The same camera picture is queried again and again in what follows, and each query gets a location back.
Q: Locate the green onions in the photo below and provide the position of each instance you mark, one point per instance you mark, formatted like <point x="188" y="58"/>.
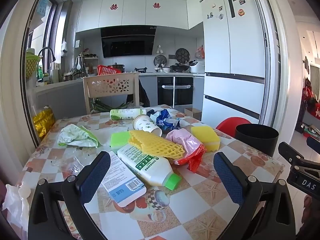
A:
<point x="105" y="106"/>

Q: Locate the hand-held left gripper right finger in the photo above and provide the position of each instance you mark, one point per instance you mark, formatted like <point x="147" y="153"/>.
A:
<point x="227" y="177"/>

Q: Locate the clear plastic wrap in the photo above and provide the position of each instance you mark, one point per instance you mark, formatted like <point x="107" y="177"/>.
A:
<point x="70" y="165"/>

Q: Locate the green sponge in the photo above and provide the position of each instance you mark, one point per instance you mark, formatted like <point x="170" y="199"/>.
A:
<point x="118" y="141"/>

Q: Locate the person's right hand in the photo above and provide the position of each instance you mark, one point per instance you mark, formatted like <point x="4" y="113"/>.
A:
<point x="308" y="207"/>

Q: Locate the white hanging bag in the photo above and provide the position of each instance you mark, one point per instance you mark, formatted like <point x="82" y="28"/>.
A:
<point x="64" y="47"/>

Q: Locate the white bottle green cap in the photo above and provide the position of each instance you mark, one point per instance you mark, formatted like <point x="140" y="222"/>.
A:
<point x="147" y="167"/>

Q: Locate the white refrigerator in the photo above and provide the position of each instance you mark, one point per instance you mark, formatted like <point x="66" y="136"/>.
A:
<point x="235" y="55"/>

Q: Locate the red plastic basket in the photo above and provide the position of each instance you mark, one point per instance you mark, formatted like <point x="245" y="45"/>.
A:
<point x="105" y="70"/>

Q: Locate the blue paper sheet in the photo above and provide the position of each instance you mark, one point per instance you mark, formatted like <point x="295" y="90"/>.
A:
<point x="43" y="2"/>

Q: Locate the red stool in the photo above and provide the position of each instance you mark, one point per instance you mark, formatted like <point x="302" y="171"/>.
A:
<point x="232" y="123"/>

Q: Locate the white rice cooker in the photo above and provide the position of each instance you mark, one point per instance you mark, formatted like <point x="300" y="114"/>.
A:
<point x="197" y="67"/>

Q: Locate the green white drink bottle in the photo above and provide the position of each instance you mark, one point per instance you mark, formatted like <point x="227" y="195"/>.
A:
<point x="125" y="114"/>

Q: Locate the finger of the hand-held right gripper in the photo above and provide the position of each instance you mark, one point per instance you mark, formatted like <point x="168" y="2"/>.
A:
<point x="315" y="143"/>
<point x="292" y="155"/>

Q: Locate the blue white plastic bag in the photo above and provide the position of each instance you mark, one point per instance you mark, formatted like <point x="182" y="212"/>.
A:
<point x="162" y="120"/>

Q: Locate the green plastic basket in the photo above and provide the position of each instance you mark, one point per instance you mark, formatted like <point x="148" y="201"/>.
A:
<point x="31" y="65"/>

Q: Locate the white floor mop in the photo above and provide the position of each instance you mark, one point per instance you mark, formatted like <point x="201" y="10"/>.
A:
<point x="173" y="97"/>

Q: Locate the black wok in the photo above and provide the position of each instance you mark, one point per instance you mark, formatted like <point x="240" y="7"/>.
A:
<point x="180" y="68"/>

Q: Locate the black kitchen faucet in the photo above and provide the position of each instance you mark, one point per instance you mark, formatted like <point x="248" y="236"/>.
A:
<point x="51" y="52"/>

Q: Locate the pink red plastic bag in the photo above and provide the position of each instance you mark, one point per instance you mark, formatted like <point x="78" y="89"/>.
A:
<point x="185" y="140"/>

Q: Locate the green dish soap bottle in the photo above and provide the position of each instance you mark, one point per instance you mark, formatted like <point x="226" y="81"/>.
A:
<point x="40" y="73"/>

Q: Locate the group of fridge magnets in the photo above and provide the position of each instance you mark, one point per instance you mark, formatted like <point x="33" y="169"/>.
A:
<point x="241" y="1"/>

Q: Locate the green white plastic bag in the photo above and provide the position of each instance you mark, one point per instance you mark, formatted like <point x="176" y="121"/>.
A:
<point x="75" y="136"/>

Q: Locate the round patterned baking pan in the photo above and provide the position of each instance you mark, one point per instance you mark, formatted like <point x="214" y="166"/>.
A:
<point x="182" y="55"/>

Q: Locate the gold foil bag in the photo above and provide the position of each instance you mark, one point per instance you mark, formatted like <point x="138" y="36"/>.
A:
<point x="43" y="122"/>

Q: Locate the steel cooking pot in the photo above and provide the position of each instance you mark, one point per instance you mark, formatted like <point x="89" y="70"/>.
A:
<point x="117" y="67"/>

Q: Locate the cardboard box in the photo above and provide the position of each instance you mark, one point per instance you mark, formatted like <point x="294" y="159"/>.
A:
<point x="193" y="113"/>

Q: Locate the beige plastic chair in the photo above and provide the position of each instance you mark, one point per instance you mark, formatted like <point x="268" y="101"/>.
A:
<point x="110" y="85"/>

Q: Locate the black trash bin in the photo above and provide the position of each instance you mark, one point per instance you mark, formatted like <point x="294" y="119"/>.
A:
<point x="257" y="140"/>

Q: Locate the black built-in oven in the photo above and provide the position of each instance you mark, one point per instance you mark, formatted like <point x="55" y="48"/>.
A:
<point x="182" y="92"/>

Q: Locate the red paper sticker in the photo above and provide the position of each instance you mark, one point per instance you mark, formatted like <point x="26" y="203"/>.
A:
<point x="156" y="5"/>
<point x="113" y="7"/>

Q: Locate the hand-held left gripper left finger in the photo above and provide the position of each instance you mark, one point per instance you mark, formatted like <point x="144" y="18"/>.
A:
<point x="96" y="175"/>

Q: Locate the white paper cup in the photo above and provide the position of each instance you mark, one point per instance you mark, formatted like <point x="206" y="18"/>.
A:
<point x="145" y="125"/>

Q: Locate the yellow foam net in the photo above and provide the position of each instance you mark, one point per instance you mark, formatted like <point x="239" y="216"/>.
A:
<point x="152" y="145"/>

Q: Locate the black range hood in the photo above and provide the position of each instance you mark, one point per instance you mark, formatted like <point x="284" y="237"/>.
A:
<point x="127" y="45"/>

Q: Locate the yellow sponge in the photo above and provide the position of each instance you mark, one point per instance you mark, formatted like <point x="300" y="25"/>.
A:
<point x="205" y="136"/>

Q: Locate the white carton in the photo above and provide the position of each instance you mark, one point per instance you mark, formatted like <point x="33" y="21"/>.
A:
<point x="120" y="180"/>

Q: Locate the checked plastic tablecloth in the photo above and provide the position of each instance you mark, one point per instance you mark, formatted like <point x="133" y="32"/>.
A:
<point x="200" y="205"/>

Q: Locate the spice rack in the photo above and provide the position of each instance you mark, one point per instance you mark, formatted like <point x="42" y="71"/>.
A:
<point x="90" y="63"/>

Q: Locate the orange plastic bag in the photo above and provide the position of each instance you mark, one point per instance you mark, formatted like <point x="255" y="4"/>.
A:
<point x="199" y="53"/>

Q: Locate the round grey tray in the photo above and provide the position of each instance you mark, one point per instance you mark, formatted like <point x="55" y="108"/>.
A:
<point x="160" y="61"/>

